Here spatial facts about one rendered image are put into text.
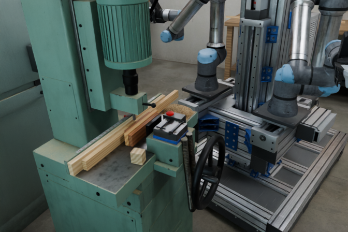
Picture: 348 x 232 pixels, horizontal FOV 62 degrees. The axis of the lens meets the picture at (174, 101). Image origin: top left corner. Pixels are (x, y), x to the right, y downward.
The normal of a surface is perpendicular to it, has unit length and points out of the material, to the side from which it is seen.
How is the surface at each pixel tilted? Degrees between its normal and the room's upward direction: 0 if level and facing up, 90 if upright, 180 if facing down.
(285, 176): 0
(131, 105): 90
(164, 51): 90
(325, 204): 0
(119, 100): 90
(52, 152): 0
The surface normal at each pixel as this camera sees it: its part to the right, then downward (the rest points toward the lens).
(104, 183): -0.03, -0.90
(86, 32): -0.48, 0.40
